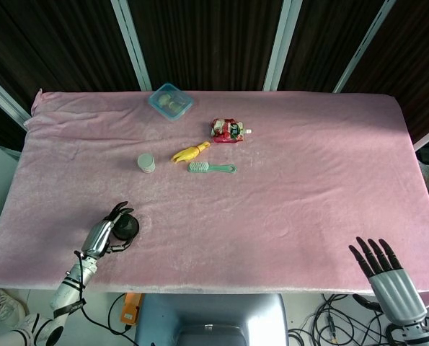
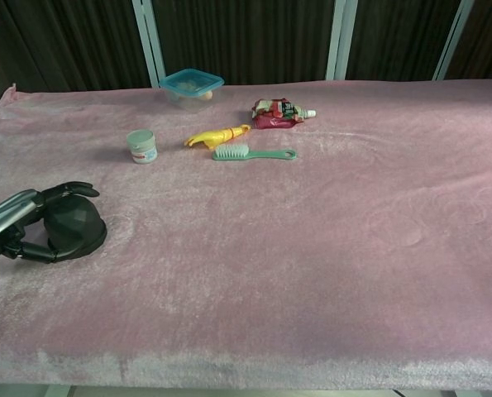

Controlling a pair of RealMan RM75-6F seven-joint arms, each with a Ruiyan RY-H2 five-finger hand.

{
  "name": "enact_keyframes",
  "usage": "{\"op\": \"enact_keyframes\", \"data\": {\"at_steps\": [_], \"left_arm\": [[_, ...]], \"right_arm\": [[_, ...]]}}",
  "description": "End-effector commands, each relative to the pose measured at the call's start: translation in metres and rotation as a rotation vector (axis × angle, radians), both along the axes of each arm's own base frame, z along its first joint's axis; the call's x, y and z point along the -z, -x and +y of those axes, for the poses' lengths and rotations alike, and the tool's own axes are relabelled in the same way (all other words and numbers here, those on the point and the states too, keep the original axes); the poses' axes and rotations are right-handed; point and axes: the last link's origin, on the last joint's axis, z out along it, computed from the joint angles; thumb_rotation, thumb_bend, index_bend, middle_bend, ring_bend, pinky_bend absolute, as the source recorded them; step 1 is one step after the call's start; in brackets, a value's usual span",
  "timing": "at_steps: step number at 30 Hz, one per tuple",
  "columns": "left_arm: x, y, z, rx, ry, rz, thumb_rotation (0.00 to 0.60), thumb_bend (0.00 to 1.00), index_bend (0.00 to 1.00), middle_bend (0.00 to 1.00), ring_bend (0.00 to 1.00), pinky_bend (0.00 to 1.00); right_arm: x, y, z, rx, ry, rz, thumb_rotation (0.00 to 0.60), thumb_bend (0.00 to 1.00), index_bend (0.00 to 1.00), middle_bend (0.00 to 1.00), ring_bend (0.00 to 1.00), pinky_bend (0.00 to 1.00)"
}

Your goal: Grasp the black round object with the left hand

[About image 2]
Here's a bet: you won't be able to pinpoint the black round object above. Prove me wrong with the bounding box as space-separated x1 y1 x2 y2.
42 193 108 262

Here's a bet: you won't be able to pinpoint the white metal frame post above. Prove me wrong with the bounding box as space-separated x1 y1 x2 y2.
131 0 166 88
325 0 359 82
431 0 476 82

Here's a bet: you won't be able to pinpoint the pink plush table cloth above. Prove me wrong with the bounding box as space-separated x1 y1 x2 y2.
0 78 492 392

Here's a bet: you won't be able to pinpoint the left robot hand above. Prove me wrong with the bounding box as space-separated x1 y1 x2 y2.
0 181 101 270

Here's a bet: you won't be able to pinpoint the red spout pouch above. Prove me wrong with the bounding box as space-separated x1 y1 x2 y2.
251 98 318 131

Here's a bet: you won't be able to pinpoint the yellow rubber chicken toy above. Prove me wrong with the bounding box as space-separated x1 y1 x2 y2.
183 122 252 151

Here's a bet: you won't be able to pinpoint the dark brown curtain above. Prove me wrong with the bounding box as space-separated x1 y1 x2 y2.
0 0 492 113

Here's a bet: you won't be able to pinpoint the green plastic brush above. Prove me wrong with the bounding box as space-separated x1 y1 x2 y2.
211 141 299 163

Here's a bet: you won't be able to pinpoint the blue plastic food container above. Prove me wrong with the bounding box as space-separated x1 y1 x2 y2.
158 68 226 114

